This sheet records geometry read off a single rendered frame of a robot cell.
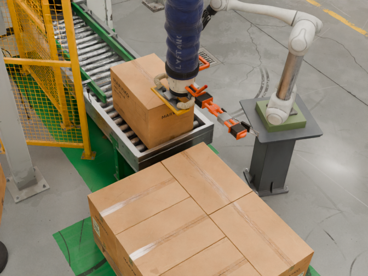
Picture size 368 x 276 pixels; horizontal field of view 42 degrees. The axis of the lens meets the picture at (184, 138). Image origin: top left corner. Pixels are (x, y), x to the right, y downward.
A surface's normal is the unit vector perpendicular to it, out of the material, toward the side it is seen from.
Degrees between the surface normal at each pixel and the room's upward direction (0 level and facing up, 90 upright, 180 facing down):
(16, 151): 90
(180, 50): 70
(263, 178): 90
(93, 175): 0
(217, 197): 0
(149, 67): 0
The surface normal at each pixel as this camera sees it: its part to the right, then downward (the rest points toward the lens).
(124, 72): 0.03, -0.73
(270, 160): 0.22, 0.67
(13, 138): 0.57, 0.58
